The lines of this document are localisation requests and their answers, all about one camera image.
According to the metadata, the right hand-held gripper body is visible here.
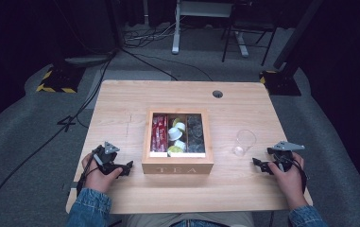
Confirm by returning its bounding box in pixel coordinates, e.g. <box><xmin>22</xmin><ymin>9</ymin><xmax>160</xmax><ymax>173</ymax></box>
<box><xmin>266</xmin><ymin>140</ymin><xmax>306</xmax><ymax>173</ymax></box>

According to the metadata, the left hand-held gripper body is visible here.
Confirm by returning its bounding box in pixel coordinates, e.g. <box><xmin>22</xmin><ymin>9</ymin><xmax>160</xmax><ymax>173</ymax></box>
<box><xmin>92</xmin><ymin>141</ymin><xmax>126</xmax><ymax>177</ymax></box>

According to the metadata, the wooden tea box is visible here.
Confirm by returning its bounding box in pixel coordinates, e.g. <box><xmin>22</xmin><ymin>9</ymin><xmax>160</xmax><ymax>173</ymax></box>
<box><xmin>141</xmin><ymin>108</ymin><xmax>215</xmax><ymax>175</ymax></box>

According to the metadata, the person's left hand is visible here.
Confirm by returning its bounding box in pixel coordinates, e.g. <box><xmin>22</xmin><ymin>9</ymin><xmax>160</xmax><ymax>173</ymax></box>
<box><xmin>81</xmin><ymin>152</ymin><xmax>124</xmax><ymax>194</ymax></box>

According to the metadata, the person's right hand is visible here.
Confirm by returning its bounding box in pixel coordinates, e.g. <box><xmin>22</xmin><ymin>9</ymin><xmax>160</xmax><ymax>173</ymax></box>
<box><xmin>267</xmin><ymin>152</ymin><xmax>310</xmax><ymax>210</ymax></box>

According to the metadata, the clear glass cup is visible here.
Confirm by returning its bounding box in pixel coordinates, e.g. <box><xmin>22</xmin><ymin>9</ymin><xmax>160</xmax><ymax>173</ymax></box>
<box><xmin>232</xmin><ymin>129</ymin><xmax>258</xmax><ymax>158</ymax></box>

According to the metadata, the red tea packet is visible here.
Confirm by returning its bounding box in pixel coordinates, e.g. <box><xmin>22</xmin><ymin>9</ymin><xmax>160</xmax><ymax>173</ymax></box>
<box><xmin>159</xmin><ymin>114</ymin><xmax>169</xmax><ymax>152</ymax></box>
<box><xmin>150</xmin><ymin>114</ymin><xmax>161</xmax><ymax>152</ymax></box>

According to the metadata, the stack of dark foil packets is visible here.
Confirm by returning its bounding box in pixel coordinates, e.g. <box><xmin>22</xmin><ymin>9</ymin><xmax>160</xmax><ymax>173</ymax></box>
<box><xmin>186</xmin><ymin>115</ymin><xmax>206</xmax><ymax>154</ymax></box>

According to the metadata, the black striped stand base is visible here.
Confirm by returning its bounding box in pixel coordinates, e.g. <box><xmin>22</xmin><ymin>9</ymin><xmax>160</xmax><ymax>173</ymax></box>
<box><xmin>259</xmin><ymin>69</ymin><xmax>302</xmax><ymax>96</ymax></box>
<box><xmin>36</xmin><ymin>63</ymin><xmax>86</xmax><ymax>95</ymax></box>

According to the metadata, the person's lap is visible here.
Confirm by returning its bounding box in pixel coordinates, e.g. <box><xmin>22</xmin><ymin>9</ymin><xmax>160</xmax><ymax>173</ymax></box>
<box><xmin>124</xmin><ymin>211</ymin><xmax>255</xmax><ymax>227</ymax></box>

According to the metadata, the black metal chair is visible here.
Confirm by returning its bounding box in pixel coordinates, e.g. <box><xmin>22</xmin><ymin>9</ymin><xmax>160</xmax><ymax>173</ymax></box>
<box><xmin>220</xmin><ymin>0</ymin><xmax>279</xmax><ymax>67</ymax></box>

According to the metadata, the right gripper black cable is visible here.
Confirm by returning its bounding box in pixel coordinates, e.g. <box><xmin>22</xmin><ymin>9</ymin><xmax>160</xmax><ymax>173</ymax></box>
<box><xmin>289</xmin><ymin>156</ymin><xmax>309</xmax><ymax>194</ymax></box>

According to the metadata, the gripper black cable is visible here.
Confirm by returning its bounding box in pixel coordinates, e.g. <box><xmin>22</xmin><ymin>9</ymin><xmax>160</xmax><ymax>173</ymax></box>
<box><xmin>76</xmin><ymin>153</ymin><xmax>101</xmax><ymax>197</ymax></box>
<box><xmin>289</xmin><ymin>156</ymin><xmax>309</xmax><ymax>194</ymax></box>

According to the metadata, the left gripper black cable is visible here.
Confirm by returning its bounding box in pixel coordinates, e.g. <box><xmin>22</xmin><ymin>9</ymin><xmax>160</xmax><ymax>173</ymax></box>
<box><xmin>76</xmin><ymin>153</ymin><xmax>101</xmax><ymax>197</ymax></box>

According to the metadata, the long black floor cable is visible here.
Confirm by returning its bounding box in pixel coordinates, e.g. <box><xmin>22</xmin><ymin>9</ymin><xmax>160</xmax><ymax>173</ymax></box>
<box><xmin>0</xmin><ymin>51</ymin><xmax>117</xmax><ymax>227</ymax></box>

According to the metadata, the black slanted stand post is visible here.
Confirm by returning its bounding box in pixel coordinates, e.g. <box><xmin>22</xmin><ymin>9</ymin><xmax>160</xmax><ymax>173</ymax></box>
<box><xmin>273</xmin><ymin>0</ymin><xmax>325</xmax><ymax>71</ymax></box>

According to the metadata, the bundle of floor cables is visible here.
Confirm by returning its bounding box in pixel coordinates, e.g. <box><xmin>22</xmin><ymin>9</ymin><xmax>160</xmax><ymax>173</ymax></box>
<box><xmin>122</xmin><ymin>22</ymin><xmax>183</xmax><ymax>50</ymax></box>

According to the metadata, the white desk frame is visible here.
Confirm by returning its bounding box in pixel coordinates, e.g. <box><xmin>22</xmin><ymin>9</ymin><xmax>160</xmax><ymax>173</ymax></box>
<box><xmin>171</xmin><ymin>0</ymin><xmax>250</xmax><ymax>59</ymax></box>

